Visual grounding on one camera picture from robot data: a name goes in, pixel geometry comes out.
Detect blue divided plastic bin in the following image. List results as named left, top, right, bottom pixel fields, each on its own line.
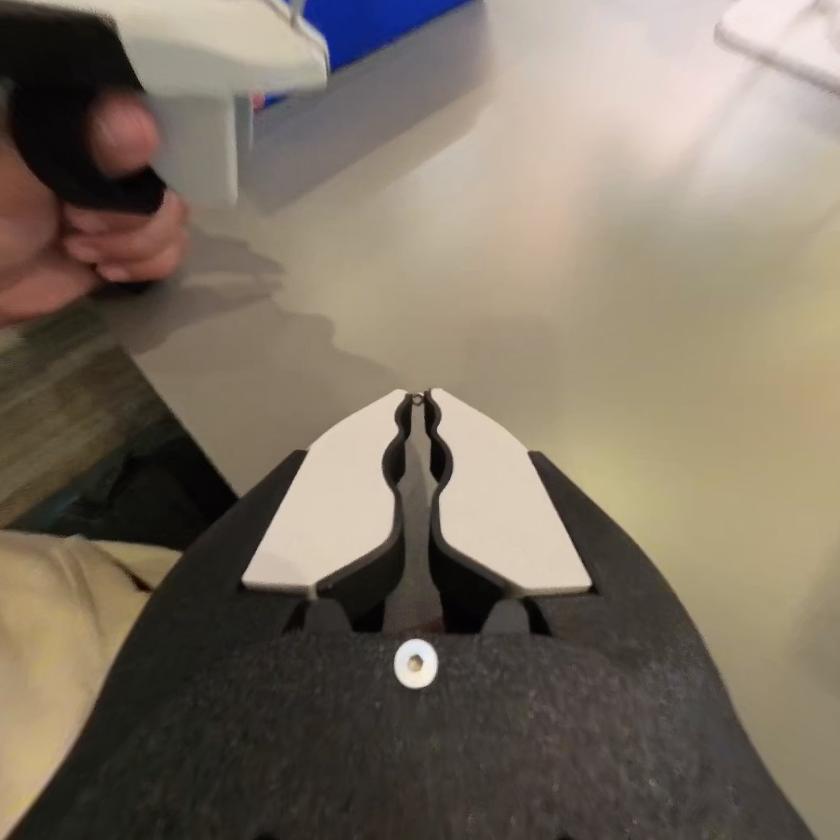
left=252, top=0, right=488, bottom=114

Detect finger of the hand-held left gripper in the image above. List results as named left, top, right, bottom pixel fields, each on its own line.
left=108, top=0, right=330, bottom=206

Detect white metal document stand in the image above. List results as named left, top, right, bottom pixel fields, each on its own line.
left=714, top=0, right=840, bottom=93

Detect dark pants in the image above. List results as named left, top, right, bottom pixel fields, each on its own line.
left=13, top=420, right=238, bottom=552

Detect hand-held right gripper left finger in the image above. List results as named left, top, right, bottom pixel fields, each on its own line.
left=241, top=388, right=408, bottom=621

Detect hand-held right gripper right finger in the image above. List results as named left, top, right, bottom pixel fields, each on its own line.
left=427, top=387, right=595, bottom=621

